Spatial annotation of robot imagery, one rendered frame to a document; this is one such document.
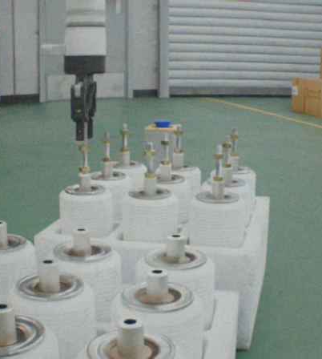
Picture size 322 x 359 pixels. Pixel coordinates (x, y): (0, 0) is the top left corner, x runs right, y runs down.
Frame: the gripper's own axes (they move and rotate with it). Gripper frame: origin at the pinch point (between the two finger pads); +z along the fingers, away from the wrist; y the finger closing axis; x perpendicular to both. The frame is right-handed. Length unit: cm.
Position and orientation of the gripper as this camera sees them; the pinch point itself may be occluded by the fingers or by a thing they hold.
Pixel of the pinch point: (84, 134)
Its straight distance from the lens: 103.8
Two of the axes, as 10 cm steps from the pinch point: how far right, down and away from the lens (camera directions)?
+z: -0.1, 9.8, 2.0
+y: 0.4, -2.0, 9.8
